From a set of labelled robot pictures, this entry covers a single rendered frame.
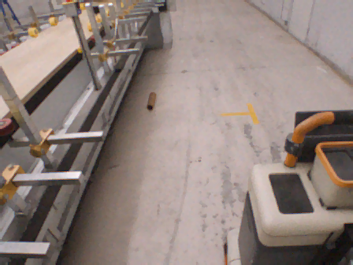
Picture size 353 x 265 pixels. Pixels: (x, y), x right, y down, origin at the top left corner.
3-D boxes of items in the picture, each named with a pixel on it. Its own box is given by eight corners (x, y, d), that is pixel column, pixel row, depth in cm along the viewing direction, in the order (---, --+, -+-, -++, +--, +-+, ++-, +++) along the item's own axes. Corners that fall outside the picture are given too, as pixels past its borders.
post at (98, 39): (110, 72, 174) (91, 2, 141) (109, 74, 171) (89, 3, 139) (106, 73, 174) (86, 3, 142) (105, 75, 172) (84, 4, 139)
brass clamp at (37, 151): (57, 137, 101) (53, 128, 97) (45, 158, 91) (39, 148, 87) (46, 138, 101) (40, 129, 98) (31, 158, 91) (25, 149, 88)
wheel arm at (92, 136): (105, 138, 96) (102, 129, 93) (104, 143, 94) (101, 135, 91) (15, 144, 100) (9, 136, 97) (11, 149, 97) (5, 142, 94)
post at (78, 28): (102, 87, 155) (79, 14, 124) (100, 90, 151) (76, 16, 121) (95, 87, 155) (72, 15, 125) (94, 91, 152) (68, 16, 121)
